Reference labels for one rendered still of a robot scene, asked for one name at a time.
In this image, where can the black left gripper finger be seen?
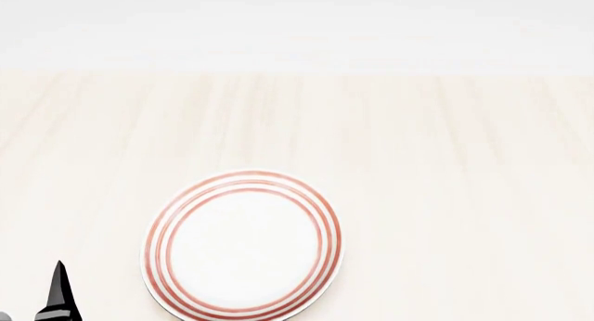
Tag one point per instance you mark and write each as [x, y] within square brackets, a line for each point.
[59, 293]
[3, 317]

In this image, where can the white plate with red rings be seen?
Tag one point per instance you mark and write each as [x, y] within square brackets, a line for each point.
[243, 246]

